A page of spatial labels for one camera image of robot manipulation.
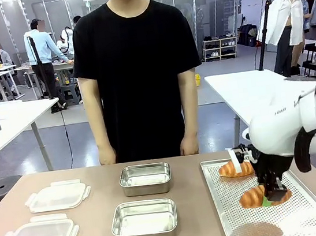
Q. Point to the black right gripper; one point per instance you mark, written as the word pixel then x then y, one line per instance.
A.
pixel 270 167

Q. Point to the orange croissant bread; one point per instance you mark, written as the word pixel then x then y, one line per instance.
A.
pixel 251 197
pixel 229 169

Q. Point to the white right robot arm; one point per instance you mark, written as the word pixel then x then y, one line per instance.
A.
pixel 278 125

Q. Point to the person's right forearm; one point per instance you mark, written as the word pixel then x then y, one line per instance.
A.
pixel 95 117

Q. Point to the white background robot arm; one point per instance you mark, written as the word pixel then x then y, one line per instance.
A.
pixel 66 40

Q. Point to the person's left forearm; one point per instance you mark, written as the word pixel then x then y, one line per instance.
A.
pixel 189 105

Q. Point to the stainless steel rectangular container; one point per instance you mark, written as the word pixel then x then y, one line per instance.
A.
pixel 145 179
pixel 144 223

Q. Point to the person's left hand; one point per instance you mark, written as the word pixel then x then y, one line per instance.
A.
pixel 189 146

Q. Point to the person's right hand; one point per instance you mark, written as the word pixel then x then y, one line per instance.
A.
pixel 107 156

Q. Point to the perforated metal baking tray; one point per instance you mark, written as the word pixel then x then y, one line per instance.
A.
pixel 298 213

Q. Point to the yellow small object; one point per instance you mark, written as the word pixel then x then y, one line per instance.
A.
pixel 198 80

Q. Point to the white shoe rack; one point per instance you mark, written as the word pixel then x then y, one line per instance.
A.
pixel 220 48

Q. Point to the black tripod pole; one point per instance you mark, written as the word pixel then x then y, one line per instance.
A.
pixel 264 37

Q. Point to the black bag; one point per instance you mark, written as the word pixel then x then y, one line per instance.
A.
pixel 247 35

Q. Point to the mannequin in white shirt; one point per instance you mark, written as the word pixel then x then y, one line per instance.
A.
pixel 285 19

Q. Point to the person in black t-shirt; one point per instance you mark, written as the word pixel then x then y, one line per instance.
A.
pixel 137 68

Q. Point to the grey plastic step stool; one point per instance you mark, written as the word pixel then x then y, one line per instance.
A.
pixel 70 93

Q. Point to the white table with grey leg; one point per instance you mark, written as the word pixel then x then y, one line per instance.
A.
pixel 15 122

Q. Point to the person in light blue shirt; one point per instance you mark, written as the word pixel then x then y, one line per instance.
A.
pixel 41 49

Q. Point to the wrist camera with white bracket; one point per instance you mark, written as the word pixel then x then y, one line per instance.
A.
pixel 240 156

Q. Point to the black camera stand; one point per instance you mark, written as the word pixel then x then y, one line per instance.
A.
pixel 39 69

